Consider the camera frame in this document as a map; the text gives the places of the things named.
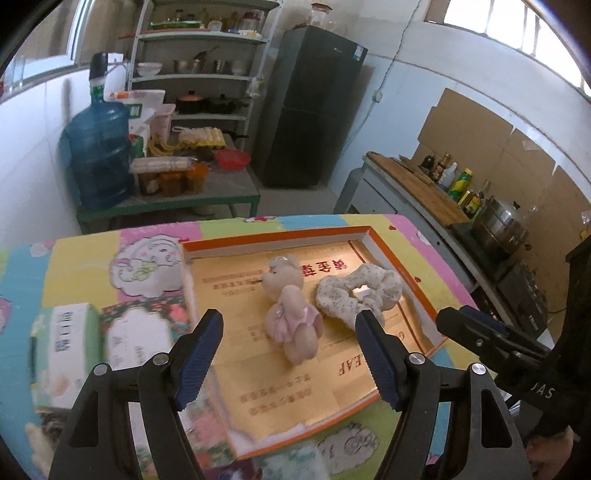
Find floral white scrunchie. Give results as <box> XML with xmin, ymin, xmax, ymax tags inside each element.
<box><xmin>315</xmin><ymin>263</ymin><xmax>404</xmax><ymax>330</ymax></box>

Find beige bear pink dress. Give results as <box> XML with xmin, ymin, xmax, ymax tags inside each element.
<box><xmin>260</xmin><ymin>256</ymin><xmax>324</xmax><ymax>365</ymax></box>

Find leopard print scrunchie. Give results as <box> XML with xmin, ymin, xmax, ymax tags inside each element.
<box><xmin>35</xmin><ymin>407</ymin><xmax>70</xmax><ymax>446</ymax></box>

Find cream bear purple dress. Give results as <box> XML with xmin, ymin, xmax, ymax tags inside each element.
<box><xmin>25</xmin><ymin>423</ymin><xmax>63</xmax><ymax>479</ymax></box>

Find person's right hand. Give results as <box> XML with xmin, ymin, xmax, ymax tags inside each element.
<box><xmin>526</xmin><ymin>427</ymin><xmax>574</xmax><ymax>480</ymax></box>

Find black induction cooker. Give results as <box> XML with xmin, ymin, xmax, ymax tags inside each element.
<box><xmin>449</xmin><ymin>223</ymin><xmax>548</xmax><ymax>339</ymax></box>

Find green white tissue box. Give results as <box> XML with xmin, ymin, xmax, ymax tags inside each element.
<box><xmin>29</xmin><ymin>303</ymin><xmax>102</xmax><ymax>411</ymax></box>

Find steel cooking pot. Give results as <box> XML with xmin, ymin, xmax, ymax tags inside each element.
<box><xmin>472</xmin><ymin>197</ymin><xmax>528</xmax><ymax>256</ymax></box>

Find orange rimmed cardboard tray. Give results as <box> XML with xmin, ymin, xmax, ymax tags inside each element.
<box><xmin>181</xmin><ymin>225</ymin><xmax>453</xmax><ymax>458</ymax></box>

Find wooden cutting board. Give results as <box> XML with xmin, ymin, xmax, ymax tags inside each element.
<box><xmin>363</xmin><ymin>151</ymin><xmax>469</xmax><ymax>228</ymax></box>

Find green yellow bottle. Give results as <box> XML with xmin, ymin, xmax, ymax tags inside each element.
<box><xmin>448</xmin><ymin>168</ymin><xmax>473</xmax><ymax>203</ymax></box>

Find green low table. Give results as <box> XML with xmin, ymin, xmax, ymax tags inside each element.
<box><xmin>75</xmin><ymin>138</ymin><xmax>263</xmax><ymax>234</ymax></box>

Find blue water jug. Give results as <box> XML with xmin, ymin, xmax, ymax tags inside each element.
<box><xmin>64</xmin><ymin>52</ymin><xmax>134</xmax><ymax>211</ymax></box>

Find red plastic basket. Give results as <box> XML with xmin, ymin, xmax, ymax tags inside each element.
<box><xmin>214</xmin><ymin>148</ymin><xmax>252</xmax><ymax>171</ymax></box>

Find egg carton tray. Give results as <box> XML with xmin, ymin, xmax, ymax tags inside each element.
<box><xmin>172</xmin><ymin>127</ymin><xmax>226</xmax><ymax>149</ymax></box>

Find black refrigerator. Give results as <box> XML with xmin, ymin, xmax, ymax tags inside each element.
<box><xmin>252</xmin><ymin>26</ymin><xmax>368</xmax><ymax>188</ymax></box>

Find white metal shelf rack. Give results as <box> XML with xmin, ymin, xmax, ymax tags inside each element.
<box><xmin>122</xmin><ymin>1</ymin><xmax>284</xmax><ymax>148</ymax></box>

